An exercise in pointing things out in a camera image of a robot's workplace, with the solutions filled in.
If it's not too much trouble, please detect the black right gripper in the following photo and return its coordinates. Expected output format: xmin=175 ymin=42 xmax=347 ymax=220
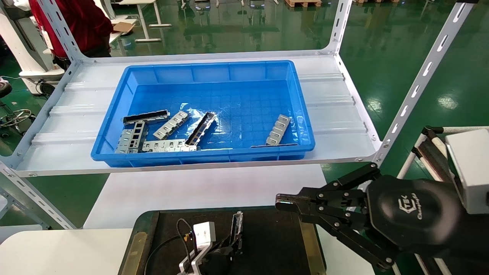
xmin=276 ymin=162 xmax=465 ymax=272

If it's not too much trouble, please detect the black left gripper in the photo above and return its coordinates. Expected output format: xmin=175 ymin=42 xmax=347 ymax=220
xmin=199 ymin=238 xmax=242 ymax=275

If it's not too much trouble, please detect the black metal channel part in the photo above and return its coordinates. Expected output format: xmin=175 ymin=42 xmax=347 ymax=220
xmin=185 ymin=112 xmax=217 ymax=147
xmin=229 ymin=211 xmax=244 ymax=254
xmin=122 ymin=110 xmax=170 ymax=125

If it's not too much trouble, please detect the black flat container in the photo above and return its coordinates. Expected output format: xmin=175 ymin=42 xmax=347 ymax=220
xmin=118 ymin=205 xmax=328 ymax=275

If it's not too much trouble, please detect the thin black metal strip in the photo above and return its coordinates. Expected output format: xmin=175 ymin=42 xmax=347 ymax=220
xmin=250 ymin=142 xmax=299 ymax=149

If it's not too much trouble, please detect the silver perforated metal strip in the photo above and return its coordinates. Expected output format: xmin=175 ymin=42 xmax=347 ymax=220
xmin=141 ymin=139 xmax=198 ymax=153
xmin=153 ymin=110 xmax=190 ymax=141
xmin=266 ymin=114 xmax=291 ymax=146

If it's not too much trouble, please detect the grey metal shelf rack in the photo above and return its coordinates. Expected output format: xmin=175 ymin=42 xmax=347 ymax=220
xmin=0 ymin=0 xmax=478 ymax=230

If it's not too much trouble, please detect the large blue plastic bin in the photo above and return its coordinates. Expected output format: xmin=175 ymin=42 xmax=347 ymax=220
xmin=91 ymin=60 xmax=316 ymax=168

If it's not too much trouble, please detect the white desk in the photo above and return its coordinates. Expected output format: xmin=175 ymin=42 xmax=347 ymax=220
xmin=115 ymin=0 xmax=172 ymax=43

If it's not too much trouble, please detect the flat cardboard box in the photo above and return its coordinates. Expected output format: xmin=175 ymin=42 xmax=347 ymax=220
xmin=110 ymin=21 xmax=137 ymax=34

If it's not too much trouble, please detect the chrome chair star base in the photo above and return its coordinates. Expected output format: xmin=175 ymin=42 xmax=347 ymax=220
xmin=0 ymin=108 xmax=37 ymax=138

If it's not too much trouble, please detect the man in red shirt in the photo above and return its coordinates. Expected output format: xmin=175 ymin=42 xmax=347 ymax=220
xmin=29 ymin=0 xmax=114 ymax=69

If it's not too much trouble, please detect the white machine base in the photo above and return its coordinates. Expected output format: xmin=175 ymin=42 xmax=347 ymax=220
xmin=0 ymin=0 xmax=65 ymax=94

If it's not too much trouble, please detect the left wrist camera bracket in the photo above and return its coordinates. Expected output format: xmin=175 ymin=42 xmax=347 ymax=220
xmin=179 ymin=222 xmax=217 ymax=275

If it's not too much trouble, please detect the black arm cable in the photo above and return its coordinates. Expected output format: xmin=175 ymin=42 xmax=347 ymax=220
xmin=145 ymin=218 xmax=199 ymax=275

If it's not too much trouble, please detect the white tube frame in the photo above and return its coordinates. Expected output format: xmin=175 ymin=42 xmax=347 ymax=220
xmin=397 ymin=125 xmax=489 ymax=181

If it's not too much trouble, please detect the grey slotted metal bracket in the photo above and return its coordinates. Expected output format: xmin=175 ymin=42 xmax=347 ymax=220
xmin=115 ymin=121 xmax=149 ymax=154

